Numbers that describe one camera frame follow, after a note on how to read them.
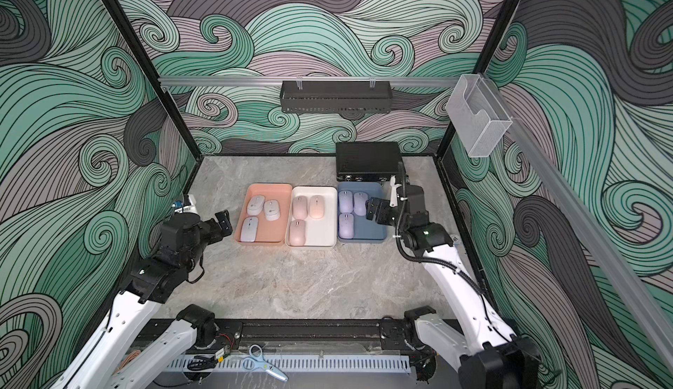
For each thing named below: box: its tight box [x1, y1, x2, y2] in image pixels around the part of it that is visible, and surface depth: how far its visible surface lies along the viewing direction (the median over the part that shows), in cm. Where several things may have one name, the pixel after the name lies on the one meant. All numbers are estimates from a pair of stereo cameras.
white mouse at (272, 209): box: [263, 198, 281, 222], surface depth 100 cm
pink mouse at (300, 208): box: [291, 195, 309, 220], surface depth 102 cm
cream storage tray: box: [284, 185, 338, 248], surface depth 100 cm
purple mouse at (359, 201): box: [353, 190, 369, 217], surface depth 103 cm
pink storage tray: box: [233, 183, 293, 246], surface depth 98 cm
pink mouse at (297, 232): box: [289, 219, 306, 247], surface depth 94 cm
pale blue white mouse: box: [240, 215, 259, 243], surface depth 96 cm
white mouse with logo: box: [247, 194, 266, 217], surface depth 102 cm
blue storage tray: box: [337, 181, 387, 244], surface depth 97 cm
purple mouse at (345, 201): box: [338, 190, 355, 213], surface depth 103 cm
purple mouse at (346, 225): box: [339, 212, 355, 239], surface depth 96 cm
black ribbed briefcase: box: [335, 141, 404, 183], surface depth 117 cm
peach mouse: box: [309, 194, 325, 220], surface depth 102 cm
